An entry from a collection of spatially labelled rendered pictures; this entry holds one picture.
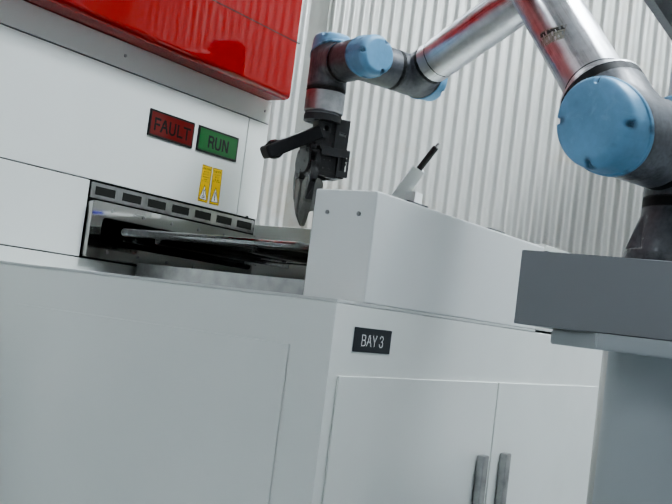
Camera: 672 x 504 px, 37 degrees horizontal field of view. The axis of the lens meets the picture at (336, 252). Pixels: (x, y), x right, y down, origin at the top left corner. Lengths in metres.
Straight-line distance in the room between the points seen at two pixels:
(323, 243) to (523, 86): 2.93
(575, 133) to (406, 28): 3.20
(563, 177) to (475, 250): 2.52
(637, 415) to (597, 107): 0.39
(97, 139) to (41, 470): 0.56
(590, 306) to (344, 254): 0.31
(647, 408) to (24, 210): 0.96
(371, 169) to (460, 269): 2.95
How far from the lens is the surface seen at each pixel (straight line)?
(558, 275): 1.32
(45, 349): 1.53
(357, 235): 1.27
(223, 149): 1.99
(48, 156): 1.69
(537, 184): 4.05
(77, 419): 1.47
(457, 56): 1.84
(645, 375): 1.36
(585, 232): 3.95
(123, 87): 1.80
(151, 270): 1.77
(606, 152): 1.29
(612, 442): 1.39
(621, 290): 1.30
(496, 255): 1.58
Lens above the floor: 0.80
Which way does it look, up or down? 4 degrees up
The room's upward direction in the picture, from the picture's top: 7 degrees clockwise
